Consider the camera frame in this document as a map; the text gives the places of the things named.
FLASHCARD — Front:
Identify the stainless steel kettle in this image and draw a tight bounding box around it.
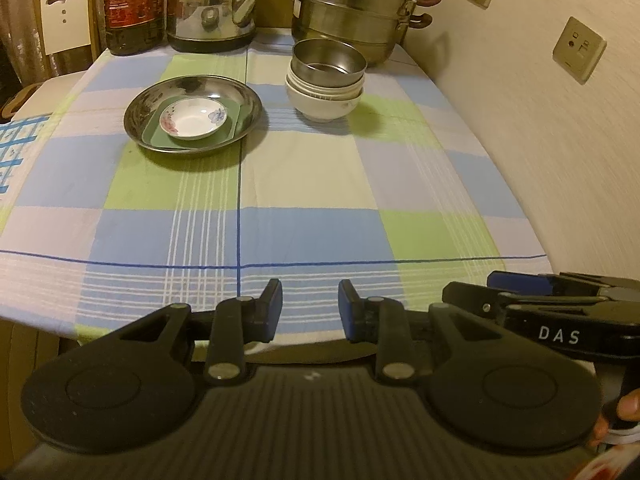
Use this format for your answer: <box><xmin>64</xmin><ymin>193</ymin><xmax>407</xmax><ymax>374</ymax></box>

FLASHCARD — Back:
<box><xmin>165</xmin><ymin>0</ymin><xmax>265</xmax><ymax>54</ymax></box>

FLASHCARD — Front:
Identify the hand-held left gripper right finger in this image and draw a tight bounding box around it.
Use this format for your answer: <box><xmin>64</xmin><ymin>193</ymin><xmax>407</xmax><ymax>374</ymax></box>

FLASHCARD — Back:
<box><xmin>338</xmin><ymin>279</ymin><xmax>507</xmax><ymax>386</ymax></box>

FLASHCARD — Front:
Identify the stainless steel bowl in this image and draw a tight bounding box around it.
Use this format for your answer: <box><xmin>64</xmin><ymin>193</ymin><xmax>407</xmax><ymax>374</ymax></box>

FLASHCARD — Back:
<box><xmin>292</xmin><ymin>38</ymin><xmax>368</xmax><ymax>87</ymax></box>

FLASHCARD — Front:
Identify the blue white checked cloth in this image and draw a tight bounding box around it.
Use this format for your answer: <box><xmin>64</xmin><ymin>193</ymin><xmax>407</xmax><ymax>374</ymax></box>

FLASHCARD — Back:
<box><xmin>0</xmin><ymin>114</ymin><xmax>52</xmax><ymax>198</ymax></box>

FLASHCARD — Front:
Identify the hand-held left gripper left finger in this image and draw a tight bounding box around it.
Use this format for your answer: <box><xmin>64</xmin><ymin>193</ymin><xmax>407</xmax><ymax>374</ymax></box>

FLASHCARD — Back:
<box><xmin>117</xmin><ymin>278</ymin><xmax>284</xmax><ymax>386</ymax></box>

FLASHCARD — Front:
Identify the wall power socket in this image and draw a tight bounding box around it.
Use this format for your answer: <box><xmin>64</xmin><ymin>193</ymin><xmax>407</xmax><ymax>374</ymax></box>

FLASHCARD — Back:
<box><xmin>552</xmin><ymin>16</ymin><xmax>608</xmax><ymax>85</ymax></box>

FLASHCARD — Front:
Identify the stainless steel steamer pot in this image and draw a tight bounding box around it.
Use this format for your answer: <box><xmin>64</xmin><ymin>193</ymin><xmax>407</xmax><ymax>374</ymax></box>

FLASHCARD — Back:
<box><xmin>273</xmin><ymin>0</ymin><xmax>444</xmax><ymax>67</ymax></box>

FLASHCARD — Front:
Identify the person's right hand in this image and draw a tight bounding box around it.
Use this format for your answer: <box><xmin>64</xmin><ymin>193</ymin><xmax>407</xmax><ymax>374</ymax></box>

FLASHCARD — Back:
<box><xmin>586</xmin><ymin>388</ymin><xmax>640</xmax><ymax>451</ymax></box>

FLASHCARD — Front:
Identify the checkered blue green tablecloth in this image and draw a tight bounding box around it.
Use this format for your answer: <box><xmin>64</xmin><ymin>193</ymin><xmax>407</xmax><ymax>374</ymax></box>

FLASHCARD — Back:
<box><xmin>0</xmin><ymin>27</ymin><xmax>549</xmax><ymax>358</ymax></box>

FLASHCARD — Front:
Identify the small floral white dish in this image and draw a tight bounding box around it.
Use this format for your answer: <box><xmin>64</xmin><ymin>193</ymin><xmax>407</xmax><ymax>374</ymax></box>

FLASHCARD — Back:
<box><xmin>159</xmin><ymin>98</ymin><xmax>228</xmax><ymax>140</ymax></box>

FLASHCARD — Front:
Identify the large oil bottle red label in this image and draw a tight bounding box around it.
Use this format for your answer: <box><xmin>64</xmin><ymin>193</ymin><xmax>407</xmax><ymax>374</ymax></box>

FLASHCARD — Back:
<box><xmin>102</xmin><ymin>0</ymin><xmax>167</xmax><ymax>57</ymax></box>

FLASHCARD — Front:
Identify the large steel basin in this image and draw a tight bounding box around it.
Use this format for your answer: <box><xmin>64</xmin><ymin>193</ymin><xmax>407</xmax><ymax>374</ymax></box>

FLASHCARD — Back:
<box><xmin>123</xmin><ymin>75</ymin><xmax>263</xmax><ymax>153</ymax></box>

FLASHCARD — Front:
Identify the green square plate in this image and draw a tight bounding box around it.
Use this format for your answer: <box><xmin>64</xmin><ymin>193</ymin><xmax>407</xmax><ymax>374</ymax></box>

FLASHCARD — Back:
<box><xmin>141</xmin><ymin>94</ymin><xmax>243</xmax><ymax>150</ymax></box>

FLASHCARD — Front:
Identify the white ceramic bowl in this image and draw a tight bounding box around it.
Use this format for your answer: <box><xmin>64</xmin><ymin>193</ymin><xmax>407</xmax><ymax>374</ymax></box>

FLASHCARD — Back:
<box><xmin>286</xmin><ymin>77</ymin><xmax>363</xmax><ymax>123</ymax></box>

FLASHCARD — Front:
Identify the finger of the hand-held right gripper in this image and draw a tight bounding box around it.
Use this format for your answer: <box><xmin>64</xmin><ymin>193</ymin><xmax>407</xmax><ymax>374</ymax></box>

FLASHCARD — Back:
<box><xmin>487</xmin><ymin>270</ymin><xmax>640</xmax><ymax>297</ymax></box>
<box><xmin>442</xmin><ymin>281</ymin><xmax>608</xmax><ymax>321</ymax></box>

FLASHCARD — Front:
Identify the white wooden chair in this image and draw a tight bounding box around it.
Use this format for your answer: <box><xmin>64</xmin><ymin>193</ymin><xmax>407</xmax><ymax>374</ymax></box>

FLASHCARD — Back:
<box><xmin>0</xmin><ymin>0</ymin><xmax>107</xmax><ymax>83</ymax></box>
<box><xmin>39</xmin><ymin>0</ymin><xmax>97</xmax><ymax>71</ymax></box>

